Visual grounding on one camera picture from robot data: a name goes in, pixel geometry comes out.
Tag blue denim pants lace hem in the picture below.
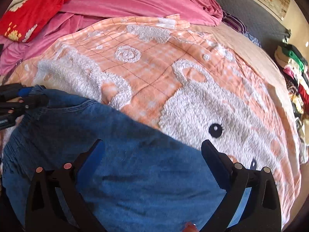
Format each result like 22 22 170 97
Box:
2 86 226 231

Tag right hand thumb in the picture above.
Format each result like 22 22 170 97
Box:
182 222 199 232

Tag red floral cloth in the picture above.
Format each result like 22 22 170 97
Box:
1 0 70 43

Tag pink crumpled bedsheet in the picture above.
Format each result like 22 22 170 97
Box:
1 0 223 75

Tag peach bear pattern blanket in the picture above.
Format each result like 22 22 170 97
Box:
3 15 308 225

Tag pile of folded clothes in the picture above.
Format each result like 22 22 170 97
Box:
274 44 308 145

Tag grey quilted headboard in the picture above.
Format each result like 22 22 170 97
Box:
216 0 289 55

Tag purple striped cloth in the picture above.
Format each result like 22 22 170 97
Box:
222 10 262 48

